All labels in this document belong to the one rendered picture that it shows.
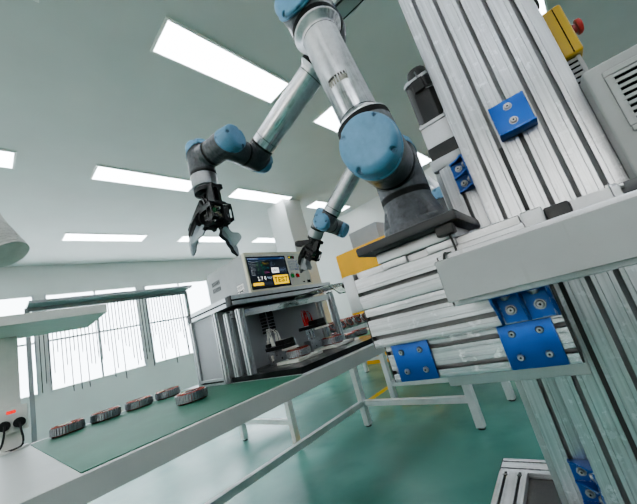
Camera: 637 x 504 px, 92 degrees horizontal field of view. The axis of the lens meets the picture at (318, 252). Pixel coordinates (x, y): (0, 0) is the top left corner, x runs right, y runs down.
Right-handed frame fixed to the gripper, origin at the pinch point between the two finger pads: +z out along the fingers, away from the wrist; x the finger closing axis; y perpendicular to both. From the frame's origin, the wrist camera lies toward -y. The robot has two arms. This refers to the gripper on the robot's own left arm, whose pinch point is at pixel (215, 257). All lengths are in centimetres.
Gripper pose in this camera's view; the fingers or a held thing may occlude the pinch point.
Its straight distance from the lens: 91.6
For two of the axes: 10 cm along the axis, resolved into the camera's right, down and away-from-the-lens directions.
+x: 6.1, 0.1, 7.9
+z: 2.6, 9.4, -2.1
